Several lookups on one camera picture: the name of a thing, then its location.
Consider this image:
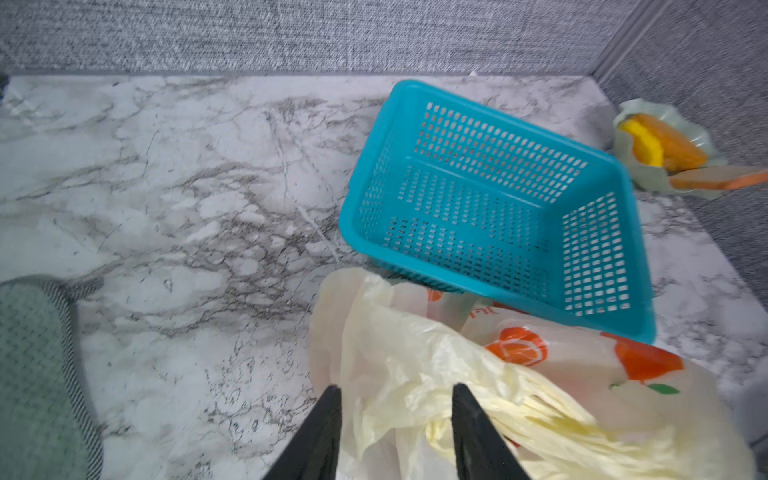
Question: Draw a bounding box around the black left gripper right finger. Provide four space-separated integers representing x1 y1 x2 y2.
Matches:
451 383 530 480

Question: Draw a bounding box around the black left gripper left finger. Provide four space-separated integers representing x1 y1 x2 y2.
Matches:
263 385 342 480

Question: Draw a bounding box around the translucent yellowish plastic bag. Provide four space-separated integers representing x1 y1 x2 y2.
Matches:
309 268 756 479

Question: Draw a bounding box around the teal plastic basket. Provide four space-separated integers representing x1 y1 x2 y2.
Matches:
339 80 656 343

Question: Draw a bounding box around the green waffle cloth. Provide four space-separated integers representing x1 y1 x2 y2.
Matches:
1 276 103 479

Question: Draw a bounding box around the light green scalloped plate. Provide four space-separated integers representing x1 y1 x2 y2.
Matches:
612 99 727 200

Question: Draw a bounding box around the orange toast slice toy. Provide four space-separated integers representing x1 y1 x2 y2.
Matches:
669 166 767 191

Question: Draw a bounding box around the yellow banana toy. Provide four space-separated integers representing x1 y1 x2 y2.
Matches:
618 117 664 168

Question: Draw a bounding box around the round orange bread toy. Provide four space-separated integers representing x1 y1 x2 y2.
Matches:
633 114 708 173

